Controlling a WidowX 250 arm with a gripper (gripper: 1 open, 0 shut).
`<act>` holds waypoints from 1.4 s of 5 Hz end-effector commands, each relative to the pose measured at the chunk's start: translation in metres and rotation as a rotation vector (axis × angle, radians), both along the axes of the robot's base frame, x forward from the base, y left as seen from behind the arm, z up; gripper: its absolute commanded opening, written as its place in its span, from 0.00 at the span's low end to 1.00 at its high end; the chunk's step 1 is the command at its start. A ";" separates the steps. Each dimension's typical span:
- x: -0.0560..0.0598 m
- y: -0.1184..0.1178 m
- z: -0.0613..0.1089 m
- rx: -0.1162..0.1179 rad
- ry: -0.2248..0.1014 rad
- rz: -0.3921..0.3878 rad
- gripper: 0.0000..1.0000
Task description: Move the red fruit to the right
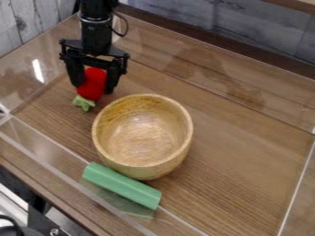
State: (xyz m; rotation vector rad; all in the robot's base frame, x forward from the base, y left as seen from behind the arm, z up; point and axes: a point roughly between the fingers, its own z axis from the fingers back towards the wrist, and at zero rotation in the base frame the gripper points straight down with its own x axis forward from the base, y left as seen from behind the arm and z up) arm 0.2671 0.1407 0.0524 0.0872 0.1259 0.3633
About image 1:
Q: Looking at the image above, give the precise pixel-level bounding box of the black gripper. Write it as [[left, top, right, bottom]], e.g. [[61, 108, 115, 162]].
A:
[[58, 39, 130, 94]]

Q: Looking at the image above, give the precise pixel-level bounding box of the red plush fruit green leaf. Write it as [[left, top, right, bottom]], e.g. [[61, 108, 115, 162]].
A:
[[71, 67, 106, 112]]

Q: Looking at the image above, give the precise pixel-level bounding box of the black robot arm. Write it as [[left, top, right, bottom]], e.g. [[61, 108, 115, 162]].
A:
[[58, 0, 130, 94]]

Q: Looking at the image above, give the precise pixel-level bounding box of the wooden bowl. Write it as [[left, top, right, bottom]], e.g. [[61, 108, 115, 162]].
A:
[[90, 94, 193, 181]]

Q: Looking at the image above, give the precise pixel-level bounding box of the green rectangular block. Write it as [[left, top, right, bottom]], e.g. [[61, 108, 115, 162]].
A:
[[82, 162, 162, 210]]

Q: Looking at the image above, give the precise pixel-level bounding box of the clear acrylic tray enclosure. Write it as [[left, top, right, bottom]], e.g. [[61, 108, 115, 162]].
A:
[[0, 18, 315, 236]]

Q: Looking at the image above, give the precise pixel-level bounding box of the black metal mount bracket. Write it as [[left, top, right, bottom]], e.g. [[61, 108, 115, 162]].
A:
[[26, 206, 70, 236]]

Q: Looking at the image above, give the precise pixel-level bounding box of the black cable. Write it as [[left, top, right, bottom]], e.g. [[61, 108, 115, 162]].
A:
[[0, 214, 25, 236]]

